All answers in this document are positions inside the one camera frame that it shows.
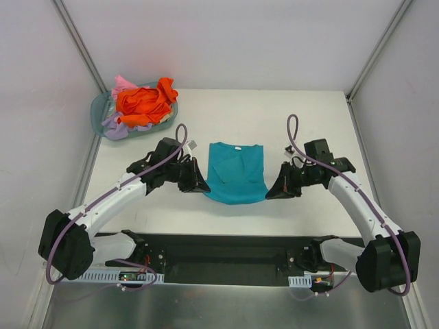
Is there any teal t shirt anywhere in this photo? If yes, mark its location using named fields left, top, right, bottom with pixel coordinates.
left=204, top=142, right=268, bottom=205

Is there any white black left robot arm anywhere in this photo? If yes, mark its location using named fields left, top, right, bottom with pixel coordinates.
left=38, top=156, right=211, bottom=280

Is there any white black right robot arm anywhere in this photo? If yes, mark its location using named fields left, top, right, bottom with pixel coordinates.
left=265, top=158, right=420, bottom=292

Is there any orange t shirt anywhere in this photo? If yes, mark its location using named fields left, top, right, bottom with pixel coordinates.
left=116, top=77, right=178, bottom=127

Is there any lavender t shirt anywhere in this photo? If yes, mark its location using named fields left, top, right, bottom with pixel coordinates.
left=102, top=113, right=152, bottom=141

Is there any pink t shirt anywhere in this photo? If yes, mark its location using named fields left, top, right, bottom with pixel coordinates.
left=111, top=75, right=138, bottom=101

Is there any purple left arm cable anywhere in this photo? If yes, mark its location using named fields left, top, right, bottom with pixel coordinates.
left=46, top=123, right=189, bottom=292

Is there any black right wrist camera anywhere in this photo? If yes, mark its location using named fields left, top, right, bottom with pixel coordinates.
left=285, top=138, right=356, bottom=175

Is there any white slotted right cable duct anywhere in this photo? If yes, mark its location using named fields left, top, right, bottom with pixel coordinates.
left=288, top=275, right=313, bottom=289

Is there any white slotted cable duct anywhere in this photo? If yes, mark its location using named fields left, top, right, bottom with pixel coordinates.
left=288, top=275, right=313, bottom=289
left=74, top=269, right=165, bottom=284

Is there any white slotted left cable duct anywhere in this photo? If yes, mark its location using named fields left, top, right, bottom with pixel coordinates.
left=74, top=269, right=165, bottom=284

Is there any aluminium right frame post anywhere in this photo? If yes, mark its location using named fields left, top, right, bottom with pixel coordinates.
left=345, top=0, right=416, bottom=102

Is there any aluminium frame post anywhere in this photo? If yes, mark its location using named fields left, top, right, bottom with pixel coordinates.
left=51, top=0, right=108, bottom=93
left=345, top=0, right=416, bottom=102

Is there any aluminium left frame post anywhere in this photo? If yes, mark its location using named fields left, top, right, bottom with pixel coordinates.
left=51, top=0, right=108, bottom=93

